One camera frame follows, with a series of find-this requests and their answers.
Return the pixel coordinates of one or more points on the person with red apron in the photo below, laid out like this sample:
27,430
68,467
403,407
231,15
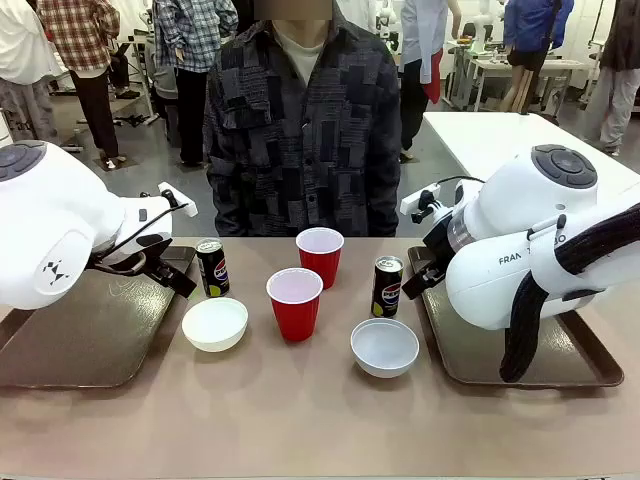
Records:
417,55

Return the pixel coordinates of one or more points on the person in beige trousers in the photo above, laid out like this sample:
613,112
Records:
617,75

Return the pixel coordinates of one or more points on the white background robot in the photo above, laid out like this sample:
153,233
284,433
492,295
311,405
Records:
386,25

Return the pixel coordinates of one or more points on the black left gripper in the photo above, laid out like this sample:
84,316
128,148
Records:
156,262

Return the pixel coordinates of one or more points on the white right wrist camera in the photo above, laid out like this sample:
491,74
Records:
419,200

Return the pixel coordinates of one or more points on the large white table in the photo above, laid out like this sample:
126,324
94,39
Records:
480,140

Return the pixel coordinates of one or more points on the red plastic cup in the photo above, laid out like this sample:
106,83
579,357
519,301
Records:
320,257
295,310

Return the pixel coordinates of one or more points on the white background workbench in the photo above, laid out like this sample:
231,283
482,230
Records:
490,65

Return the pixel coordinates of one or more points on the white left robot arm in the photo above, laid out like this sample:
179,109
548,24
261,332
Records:
55,225

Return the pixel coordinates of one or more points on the person in white top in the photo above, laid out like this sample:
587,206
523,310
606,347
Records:
22,55

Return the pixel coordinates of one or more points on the person in blue plaid shirt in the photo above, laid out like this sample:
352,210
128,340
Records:
192,45

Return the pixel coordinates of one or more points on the black Pepsi can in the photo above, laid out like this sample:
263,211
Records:
387,290
214,272

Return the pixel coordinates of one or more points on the person in dark patchwork shirt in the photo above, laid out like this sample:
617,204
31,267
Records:
300,150

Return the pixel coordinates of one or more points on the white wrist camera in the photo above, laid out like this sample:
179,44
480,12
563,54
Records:
176,200
419,200

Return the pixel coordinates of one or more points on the white plastic bowl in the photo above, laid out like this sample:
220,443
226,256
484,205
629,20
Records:
385,350
215,325

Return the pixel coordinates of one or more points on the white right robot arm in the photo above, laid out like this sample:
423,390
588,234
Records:
525,200

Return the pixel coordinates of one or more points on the brown plastic tray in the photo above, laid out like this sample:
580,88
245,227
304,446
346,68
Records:
565,350
100,330

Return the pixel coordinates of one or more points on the person in red plaid shirt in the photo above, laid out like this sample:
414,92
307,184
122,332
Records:
82,45

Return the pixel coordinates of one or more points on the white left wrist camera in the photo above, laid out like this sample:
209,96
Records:
176,200

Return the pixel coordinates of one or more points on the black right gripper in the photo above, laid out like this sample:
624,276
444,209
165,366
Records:
436,250

